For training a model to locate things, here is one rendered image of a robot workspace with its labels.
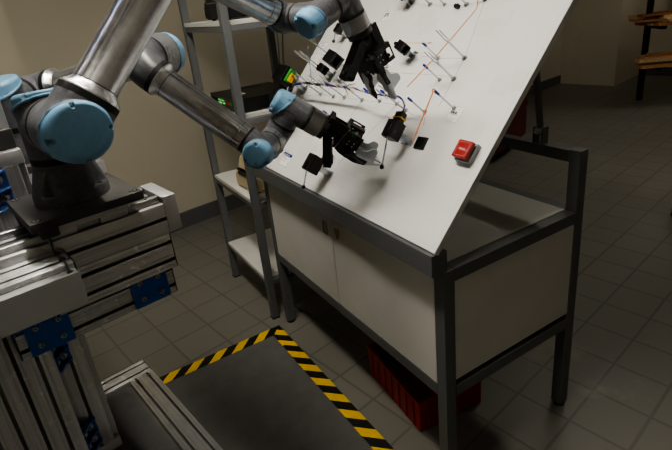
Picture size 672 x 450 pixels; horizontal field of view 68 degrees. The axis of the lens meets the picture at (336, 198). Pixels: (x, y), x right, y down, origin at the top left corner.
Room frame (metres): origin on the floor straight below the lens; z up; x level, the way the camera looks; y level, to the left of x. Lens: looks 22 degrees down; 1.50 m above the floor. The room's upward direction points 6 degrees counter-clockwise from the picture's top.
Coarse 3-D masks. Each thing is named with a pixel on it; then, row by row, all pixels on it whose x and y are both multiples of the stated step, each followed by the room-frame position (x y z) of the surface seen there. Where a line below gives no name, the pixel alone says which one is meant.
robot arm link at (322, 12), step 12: (324, 0) 1.35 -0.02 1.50; (336, 0) 1.36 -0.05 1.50; (300, 12) 1.32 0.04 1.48; (312, 12) 1.31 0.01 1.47; (324, 12) 1.33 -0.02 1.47; (336, 12) 1.35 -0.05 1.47; (300, 24) 1.33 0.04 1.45; (312, 24) 1.30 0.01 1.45; (324, 24) 1.32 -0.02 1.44; (312, 36) 1.32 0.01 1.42
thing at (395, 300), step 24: (336, 240) 1.64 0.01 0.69; (360, 240) 1.50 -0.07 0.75; (336, 264) 1.65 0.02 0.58; (360, 264) 1.51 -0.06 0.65; (384, 264) 1.38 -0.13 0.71; (360, 288) 1.52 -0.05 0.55; (384, 288) 1.39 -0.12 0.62; (408, 288) 1.28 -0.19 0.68; (432, 288) 1.19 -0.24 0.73; (360, 312) 1.53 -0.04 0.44; (384, 312) 1.40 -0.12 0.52; (408, 312) 1.29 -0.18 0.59; (432, 312) 1.19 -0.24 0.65; (384, 336) 1.41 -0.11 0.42; (408, 336) 1.30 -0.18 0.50; (432, 336) 1.20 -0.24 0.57; (432, 360) 1.20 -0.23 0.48
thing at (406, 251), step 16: (256, 176) 2.13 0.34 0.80; (272, 176) 1.97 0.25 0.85; (288, 192) 1.85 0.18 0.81; (304, 192) 1.73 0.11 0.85; (320, 208) 1.63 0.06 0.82; (336, 208) 1.53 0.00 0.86; (352, 224) 1.45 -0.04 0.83; (368, 224) 1.37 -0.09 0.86; (368, 240) 1.38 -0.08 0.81; (384, 240) 1.31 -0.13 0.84; (400, 240) 1.24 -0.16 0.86; (400, 256) 1.24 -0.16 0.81; (416, 256) 1.18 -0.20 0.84; (432, 256) 1.13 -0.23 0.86; (432, 272) 1.13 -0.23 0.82
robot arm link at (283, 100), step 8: (280, 96) 1.37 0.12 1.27; (288, 96) 1.37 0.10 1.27; (296, 96) 1.39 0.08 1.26; (272, 104) 1.37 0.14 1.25; (280, 104) 1.36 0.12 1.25; (288, 104) 1.36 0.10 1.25; (296, 104) 1.37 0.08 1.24; (304, 104) 1.38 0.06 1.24; (272, 112) 1.38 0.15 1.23; (280, 112) 1.36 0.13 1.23; (288, 112) 1.36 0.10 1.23; (296, 112) 1.36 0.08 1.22; (304, 112) 1.37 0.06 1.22; (312, 112) 1.37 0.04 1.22; (280, 120) 1.37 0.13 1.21; (288, 120) 1.36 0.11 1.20; (296, 120) 1.37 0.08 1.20; (304, 120) 1.36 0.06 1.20; (288, 128) 1.37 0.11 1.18
